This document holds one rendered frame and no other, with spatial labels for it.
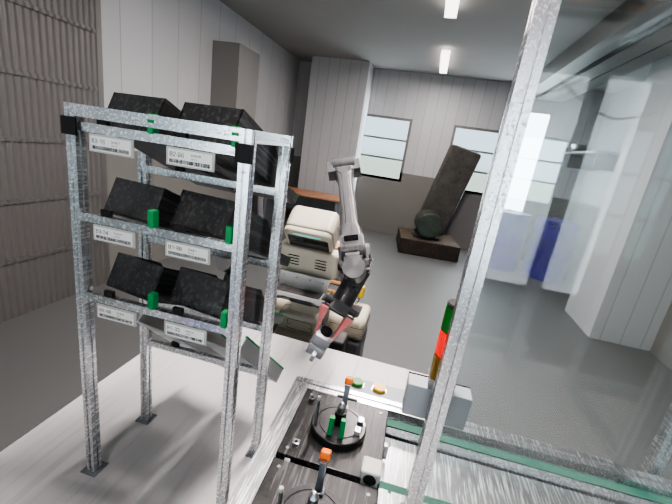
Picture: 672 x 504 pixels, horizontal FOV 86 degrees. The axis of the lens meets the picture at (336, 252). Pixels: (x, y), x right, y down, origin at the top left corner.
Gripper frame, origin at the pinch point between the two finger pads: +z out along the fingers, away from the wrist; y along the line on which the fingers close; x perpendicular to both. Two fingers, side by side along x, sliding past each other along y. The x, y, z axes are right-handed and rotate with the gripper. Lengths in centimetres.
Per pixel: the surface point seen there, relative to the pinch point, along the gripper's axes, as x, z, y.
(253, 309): -11.3, 3.1, -17.4
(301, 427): 4.2, 22.3, 6.5
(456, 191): 513, -362, 127
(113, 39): 203, -139, -277
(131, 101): -31, -18, -54
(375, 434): 3.9, 15.0, 23.9
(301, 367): 45.6, 12.8, 1.9
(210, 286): -20.3, 3.4, -26.0
